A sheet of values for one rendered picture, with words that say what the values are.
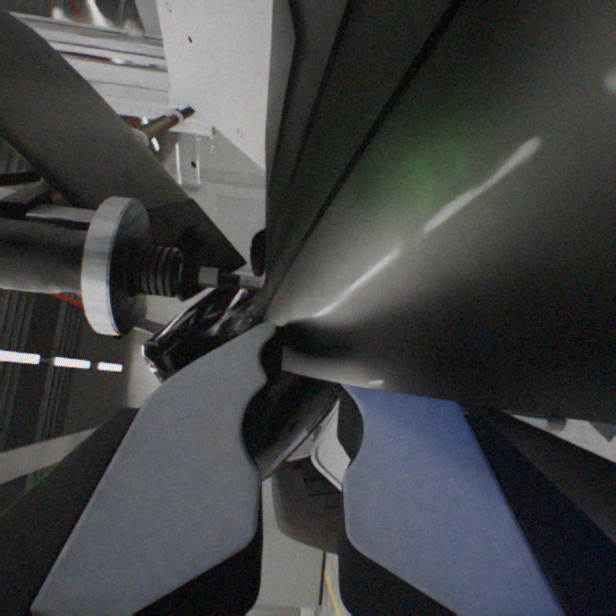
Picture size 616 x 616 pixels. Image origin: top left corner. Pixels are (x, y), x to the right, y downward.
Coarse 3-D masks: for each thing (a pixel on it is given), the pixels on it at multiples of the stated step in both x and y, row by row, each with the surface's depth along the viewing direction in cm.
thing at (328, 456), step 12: (336, 408) 30; (336, 420) 30; (324, 432) 30; (336, 432) 30; (324, 444) 30; (336, 444) 30; (312, 456) 30; (324, 456) 30; (336, 456) 30; (324, 468) 30; (336, 468) 30; (336, 480) 29
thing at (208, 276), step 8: (184, 272) 24; (192, 272) 24; (200, 272) 24; (208, 272) 24; (216, 272) 24; (184, 280) 24; (192, 280) 24; (200, 280) 24; (208, 280) 24; (216, 280) 24; (224, 280) 24; (232, 280) 24; (240, 280) 24; (248, 280) 24; (256, 280) 24; (248, 288) 24; (256, 288) 24
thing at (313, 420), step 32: (256, 256) 35; (224, 288) 30; (192, 320) 28; (224, 320) 28; (256, 320) 27; (160, 352) 27; (192, 352) 26; (288, 384) 27; (320, 384) 28; (288, 416) 27; (320, 416) 30
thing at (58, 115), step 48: (0, 48) 31; (48, 48) 38; (0, 96) 27; (48, 96) 32; (96, 96) 38; (48, 144) 28; (96, 144) 32; (144, 144) 38; (96, 192) 29; (144, 192) 33
